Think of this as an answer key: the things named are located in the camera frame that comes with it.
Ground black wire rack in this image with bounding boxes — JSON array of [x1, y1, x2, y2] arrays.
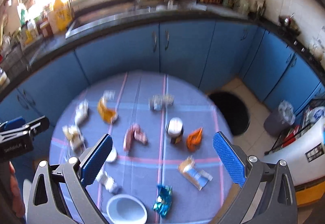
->
[[264, 93, 324, 155]]

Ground grey bin with white bag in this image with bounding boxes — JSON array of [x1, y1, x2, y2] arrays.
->
[[263, 100, 296, 136]]

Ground black countertop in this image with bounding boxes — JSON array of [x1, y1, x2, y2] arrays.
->
[[1, 6, 324, 100]]

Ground blue plaid tablecloth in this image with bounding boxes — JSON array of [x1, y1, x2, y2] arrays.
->
[[49, 72, 232, 223]]

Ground white bowl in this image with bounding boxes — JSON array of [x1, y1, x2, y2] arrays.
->
[[106, 194, 148, 224]]

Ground yellow crumpled wrapper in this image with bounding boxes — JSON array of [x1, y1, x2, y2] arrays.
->
[[97, 96, 118, 124]]

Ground orange crumpled wrapper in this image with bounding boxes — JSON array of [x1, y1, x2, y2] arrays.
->
[[186, 127, 203, 152]]

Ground yellow bag on counter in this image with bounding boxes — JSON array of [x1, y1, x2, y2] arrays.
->
[[47, 0, 72, 34]]

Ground white crumpled tissue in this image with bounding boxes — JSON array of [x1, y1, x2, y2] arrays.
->
[[96, 170, 121, 194]]

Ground black wok with lid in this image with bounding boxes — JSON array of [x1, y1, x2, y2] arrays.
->
[[278, 13, 301, 36]]

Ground blue foil wrapper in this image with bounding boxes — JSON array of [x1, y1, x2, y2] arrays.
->
[[152, 184, 172, 218]]

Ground white washing machine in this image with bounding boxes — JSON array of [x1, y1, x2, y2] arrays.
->
[[262, 117, 324, 186]]

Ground clear crumpled plastic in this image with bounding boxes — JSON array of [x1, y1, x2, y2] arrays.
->
[[149, 94, 174, 111]]

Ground white lidded jar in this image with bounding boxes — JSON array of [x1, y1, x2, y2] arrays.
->
[[166, 117, 183, 144]]

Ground black trash bin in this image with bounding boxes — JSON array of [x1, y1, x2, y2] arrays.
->
[[208, 91, 250, 136]]

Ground white crumpled paper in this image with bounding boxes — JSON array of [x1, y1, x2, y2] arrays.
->
[[74, 99, 89, 127]]

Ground beige crumpled packet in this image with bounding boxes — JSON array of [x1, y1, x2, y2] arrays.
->
[[62, 125, 84, 153]]

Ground tan and blue snack packet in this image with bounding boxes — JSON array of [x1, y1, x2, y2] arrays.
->
[[178, 156, 213, 190]]

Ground blue kitchen cabinets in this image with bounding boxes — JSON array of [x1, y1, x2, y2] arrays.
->
[[1, 19, 324, 124]]

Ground person's left hand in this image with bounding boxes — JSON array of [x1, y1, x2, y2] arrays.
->
[[9, 161, 25, 218]]

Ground pink wrapper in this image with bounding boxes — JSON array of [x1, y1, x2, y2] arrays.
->
[[123, 123, 148, 152]]

